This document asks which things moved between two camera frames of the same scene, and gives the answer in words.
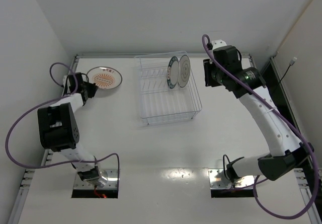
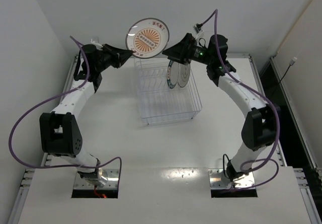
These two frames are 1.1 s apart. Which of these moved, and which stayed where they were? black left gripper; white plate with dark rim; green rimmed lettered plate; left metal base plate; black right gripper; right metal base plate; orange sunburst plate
Moved: orange sunburst plate; black left gripper; black right gripper
Stayed: right metal base plate; left metal base plate; white plate with dark rim; green rimmed lettered plate
